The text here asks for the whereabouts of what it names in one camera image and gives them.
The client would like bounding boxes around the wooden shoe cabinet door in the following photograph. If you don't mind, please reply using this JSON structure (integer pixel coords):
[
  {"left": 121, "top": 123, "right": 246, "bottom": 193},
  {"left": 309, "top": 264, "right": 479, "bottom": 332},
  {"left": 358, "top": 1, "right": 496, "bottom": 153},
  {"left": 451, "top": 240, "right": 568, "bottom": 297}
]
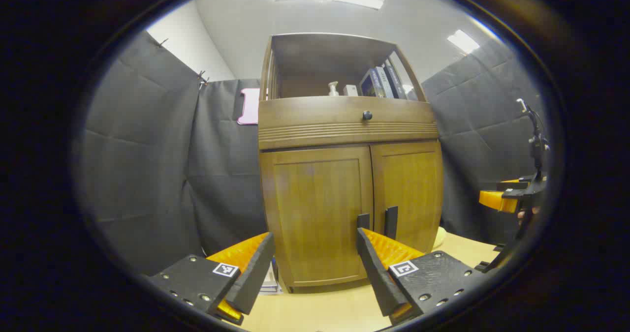
[
  {"left": 370, "top": 140, "right": 444, "bottom": 254},
  {"left": 260, "top": 146, "right": 375, "bottom": 288}
]

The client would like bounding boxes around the black backdrop cloth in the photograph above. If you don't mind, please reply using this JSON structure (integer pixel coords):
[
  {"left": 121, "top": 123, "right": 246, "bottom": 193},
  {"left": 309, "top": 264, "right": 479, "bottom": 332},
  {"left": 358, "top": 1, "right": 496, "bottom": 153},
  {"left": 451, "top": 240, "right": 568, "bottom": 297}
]
[{"left": 74, "top": 30, "right": 547, "bottom": 276}]

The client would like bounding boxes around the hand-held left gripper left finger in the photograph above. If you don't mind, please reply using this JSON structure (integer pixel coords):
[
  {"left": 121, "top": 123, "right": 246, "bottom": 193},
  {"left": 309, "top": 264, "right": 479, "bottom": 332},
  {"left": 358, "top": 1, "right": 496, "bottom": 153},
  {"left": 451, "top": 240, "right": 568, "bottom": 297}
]
[{"left": 148, "top": 232, "right": 276, "bottom": 326}]

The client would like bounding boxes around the small ceiling light panel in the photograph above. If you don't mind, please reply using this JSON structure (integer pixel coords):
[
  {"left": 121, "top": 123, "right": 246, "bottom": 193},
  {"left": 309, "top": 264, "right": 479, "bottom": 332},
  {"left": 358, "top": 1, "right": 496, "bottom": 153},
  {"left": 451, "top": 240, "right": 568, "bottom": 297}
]
[{"left": 447, "top": 30, "right": 480, "bottom": 55}]

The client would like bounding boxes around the wooden cabinet drawer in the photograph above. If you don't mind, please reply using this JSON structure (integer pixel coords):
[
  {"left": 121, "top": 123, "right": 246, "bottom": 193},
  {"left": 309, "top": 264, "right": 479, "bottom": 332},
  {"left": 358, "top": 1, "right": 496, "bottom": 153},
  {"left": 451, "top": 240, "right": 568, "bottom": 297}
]
[{"left": 258, "top": 96, "right": 439, "bottom": 151}]

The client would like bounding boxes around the wooden double-door shoe cabinet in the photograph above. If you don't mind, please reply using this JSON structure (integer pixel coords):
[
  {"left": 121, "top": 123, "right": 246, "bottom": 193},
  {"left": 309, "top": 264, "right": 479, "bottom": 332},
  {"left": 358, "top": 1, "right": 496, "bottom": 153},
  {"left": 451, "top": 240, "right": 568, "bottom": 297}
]
[{"left": 258, "top": 32, "right": 444, "bottom": 293}]

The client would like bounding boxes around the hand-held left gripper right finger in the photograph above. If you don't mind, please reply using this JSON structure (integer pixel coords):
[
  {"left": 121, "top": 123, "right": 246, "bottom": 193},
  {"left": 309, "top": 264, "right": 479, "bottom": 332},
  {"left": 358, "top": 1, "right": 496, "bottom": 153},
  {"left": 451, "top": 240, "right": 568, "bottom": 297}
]
[{"left": 356, "top": 228, "right": 485, "bottom": 325}]

